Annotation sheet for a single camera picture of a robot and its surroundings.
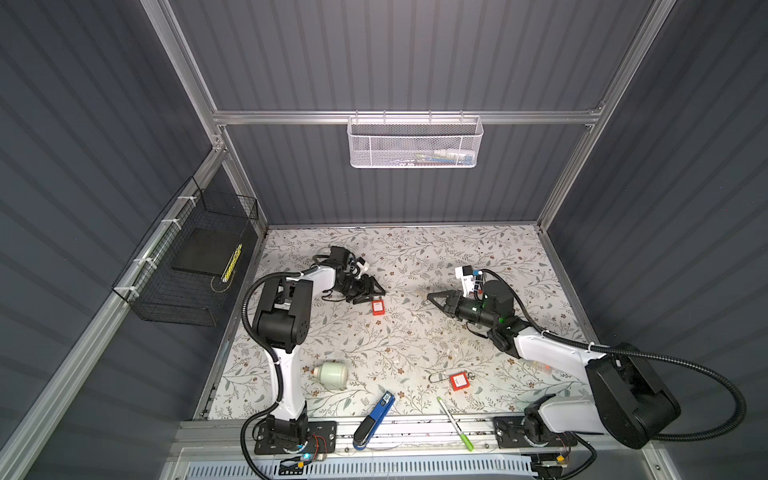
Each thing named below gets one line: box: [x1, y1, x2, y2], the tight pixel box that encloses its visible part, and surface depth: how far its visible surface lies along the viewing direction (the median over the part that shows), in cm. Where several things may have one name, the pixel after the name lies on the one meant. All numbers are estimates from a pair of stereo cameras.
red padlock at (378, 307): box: [372, 300, 385, 316], surface depth 98 cm
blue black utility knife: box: [353, 391, 396, 451], surface depth 74 cm
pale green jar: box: [313, 362, 348, 391], surface depth 78 cm
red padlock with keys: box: [428, 371, 476, 392], surface depth 84 cm
